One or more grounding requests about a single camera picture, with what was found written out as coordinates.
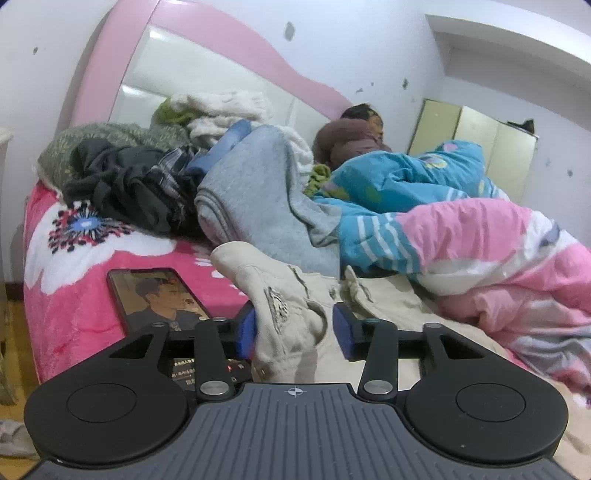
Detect green patterned cloth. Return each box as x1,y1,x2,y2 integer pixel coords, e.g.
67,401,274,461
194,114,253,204
302,162,332,197

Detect pink and blue patterned quilt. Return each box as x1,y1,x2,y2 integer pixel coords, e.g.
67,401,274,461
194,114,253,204
311,141,591,393

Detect green knit blanket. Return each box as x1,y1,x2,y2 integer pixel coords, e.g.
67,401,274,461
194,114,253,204
37,122,190,190

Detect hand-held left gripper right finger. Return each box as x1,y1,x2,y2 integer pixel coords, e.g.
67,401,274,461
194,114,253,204
333,302,485,402

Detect pink and white headboard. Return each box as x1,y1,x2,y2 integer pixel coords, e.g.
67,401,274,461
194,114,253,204
69,0,354,134

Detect grey floor rag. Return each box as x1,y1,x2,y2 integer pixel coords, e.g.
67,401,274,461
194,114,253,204
0,419,40,460

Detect white fluffy blanket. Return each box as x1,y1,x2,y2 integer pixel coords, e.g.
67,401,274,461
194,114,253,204
171,90,315,171

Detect blue cloth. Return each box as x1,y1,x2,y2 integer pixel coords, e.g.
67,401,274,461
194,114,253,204
187,120,252,181

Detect pink floral bed blanket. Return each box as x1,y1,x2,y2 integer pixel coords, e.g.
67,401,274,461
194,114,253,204
23,182,591,402

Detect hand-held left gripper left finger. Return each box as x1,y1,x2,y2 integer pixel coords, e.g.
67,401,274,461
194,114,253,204
107,302,256,402

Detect pale yellow wardrobe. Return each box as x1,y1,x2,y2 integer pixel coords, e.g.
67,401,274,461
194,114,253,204
406,98,539,201

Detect plaid garment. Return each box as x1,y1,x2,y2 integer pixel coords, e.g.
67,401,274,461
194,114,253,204
148,147,204,217

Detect green fluffy cloth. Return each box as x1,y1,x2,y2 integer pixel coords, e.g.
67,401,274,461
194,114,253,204
150,98,201,127

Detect beige pants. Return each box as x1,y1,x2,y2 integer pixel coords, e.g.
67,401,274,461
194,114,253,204
210,241,583,467

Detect grey sweatshirt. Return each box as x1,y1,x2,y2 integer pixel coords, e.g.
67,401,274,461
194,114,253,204
194,126,342,278

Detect black smartphone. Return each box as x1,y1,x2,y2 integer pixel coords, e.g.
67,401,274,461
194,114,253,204
106,268,252,393

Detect black garment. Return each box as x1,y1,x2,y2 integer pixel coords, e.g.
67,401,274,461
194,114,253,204
62,137,199,236

